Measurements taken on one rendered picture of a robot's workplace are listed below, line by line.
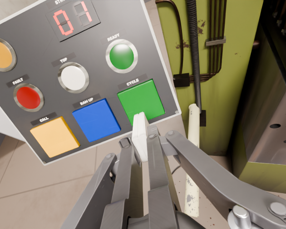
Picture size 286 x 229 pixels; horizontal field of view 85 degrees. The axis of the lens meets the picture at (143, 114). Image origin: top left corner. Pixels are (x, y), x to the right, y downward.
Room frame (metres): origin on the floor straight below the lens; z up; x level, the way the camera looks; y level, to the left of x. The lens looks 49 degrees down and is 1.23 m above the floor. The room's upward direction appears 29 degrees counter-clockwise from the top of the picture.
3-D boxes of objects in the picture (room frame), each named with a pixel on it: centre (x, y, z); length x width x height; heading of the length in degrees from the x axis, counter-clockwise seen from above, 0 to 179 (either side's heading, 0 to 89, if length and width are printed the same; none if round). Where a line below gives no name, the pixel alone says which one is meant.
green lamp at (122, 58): (0.27, -0.02, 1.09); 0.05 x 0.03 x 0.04; 55
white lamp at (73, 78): (0.29, 0.08, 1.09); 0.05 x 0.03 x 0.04; 55
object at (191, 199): (0.24, -0.11, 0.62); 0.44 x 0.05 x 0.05; 145
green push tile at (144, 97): (0.22, -0.01, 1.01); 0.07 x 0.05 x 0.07; 80
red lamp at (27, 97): (0.30, 0.18, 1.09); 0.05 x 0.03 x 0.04; 55
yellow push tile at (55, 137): (0.26, 0.19, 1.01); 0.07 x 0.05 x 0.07; 80
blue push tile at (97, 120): (0.24, 0.09, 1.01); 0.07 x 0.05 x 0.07; 80
